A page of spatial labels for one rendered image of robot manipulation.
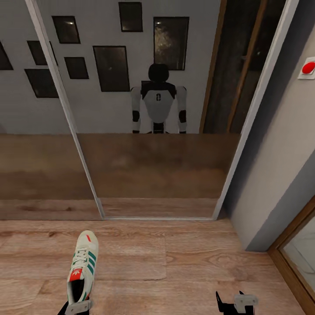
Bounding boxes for gym shoe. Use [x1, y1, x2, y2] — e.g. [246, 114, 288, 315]
[67, 230, 98, 305]

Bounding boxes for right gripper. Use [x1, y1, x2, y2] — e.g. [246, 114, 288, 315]
[216, 291, 254, 315]

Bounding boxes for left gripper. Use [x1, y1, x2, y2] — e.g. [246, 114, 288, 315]
[58, 302, 89, 315]

